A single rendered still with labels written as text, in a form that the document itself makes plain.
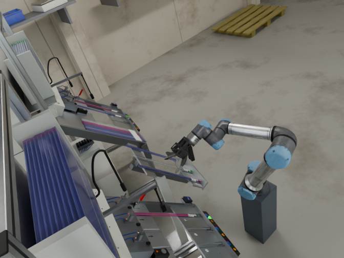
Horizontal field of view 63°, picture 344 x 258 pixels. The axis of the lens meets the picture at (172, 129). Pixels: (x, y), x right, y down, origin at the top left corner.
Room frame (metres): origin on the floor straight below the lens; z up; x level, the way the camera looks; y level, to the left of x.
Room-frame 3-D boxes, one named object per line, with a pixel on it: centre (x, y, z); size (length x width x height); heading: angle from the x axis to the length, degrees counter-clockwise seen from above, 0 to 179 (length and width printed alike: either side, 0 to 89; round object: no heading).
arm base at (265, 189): (1.21, -0.46, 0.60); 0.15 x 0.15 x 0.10
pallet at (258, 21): (5.40, -2.09, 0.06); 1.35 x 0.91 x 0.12; 121
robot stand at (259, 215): (1.21, -0.46, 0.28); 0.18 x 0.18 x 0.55; 31
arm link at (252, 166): (1.21, -0.45, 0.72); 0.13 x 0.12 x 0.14; 137
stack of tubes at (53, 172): (0.67, 0.40, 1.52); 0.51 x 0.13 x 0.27; 18
